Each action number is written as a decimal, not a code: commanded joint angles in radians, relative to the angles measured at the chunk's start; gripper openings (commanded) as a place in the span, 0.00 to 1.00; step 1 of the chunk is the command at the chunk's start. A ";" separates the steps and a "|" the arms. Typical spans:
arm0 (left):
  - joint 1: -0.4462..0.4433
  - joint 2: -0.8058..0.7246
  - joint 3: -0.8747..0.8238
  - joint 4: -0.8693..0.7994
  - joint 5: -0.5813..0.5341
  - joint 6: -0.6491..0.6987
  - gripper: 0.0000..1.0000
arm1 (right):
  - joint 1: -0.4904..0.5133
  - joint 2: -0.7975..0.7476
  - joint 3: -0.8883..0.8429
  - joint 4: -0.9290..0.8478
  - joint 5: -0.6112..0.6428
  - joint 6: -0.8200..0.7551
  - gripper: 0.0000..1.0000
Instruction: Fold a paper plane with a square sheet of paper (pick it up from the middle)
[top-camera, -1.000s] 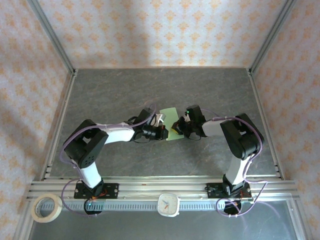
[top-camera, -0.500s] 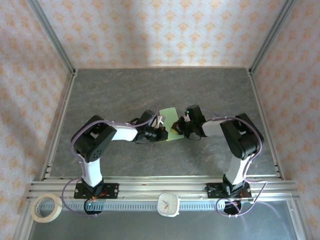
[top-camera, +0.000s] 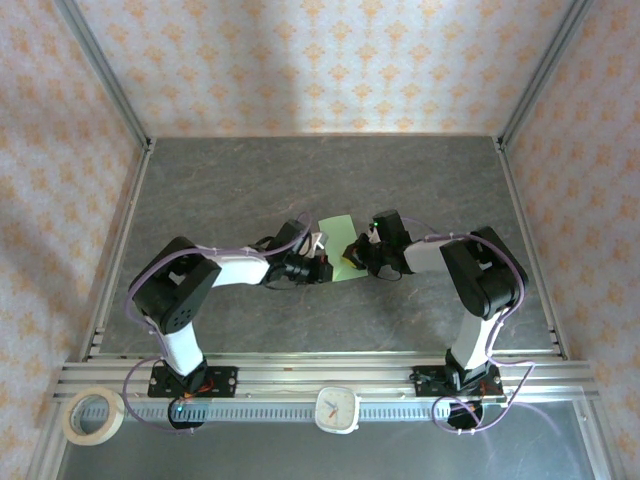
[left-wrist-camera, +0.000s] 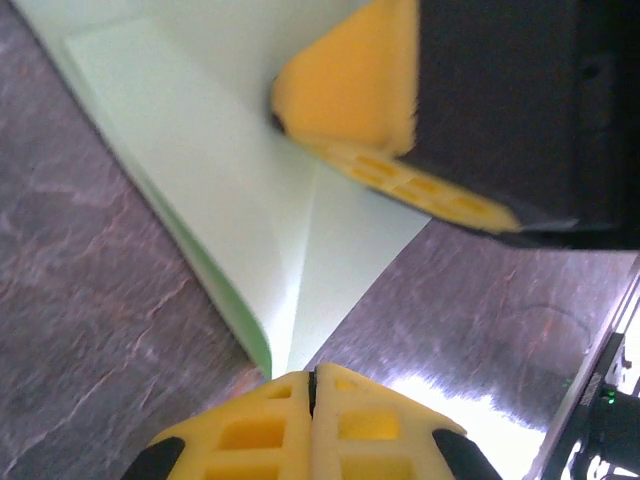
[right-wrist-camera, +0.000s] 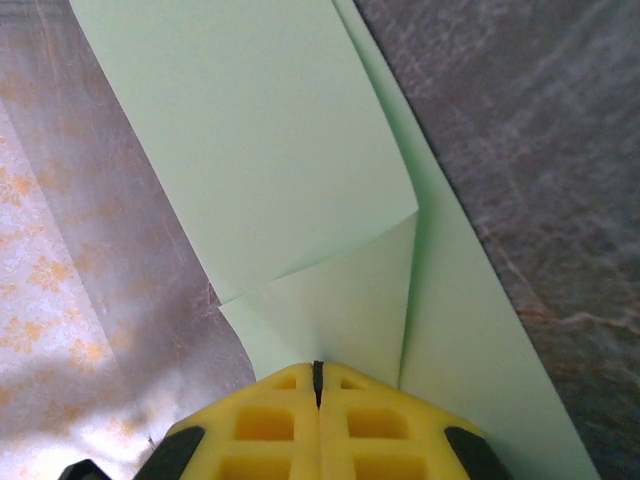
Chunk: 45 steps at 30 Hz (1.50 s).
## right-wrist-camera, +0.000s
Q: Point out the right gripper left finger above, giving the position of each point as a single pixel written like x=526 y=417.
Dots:
x=305 y=440

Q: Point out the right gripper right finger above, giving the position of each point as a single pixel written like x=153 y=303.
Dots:
x=335 y=440

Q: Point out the light green paper sheet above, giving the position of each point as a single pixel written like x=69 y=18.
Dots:
x=250 y=150

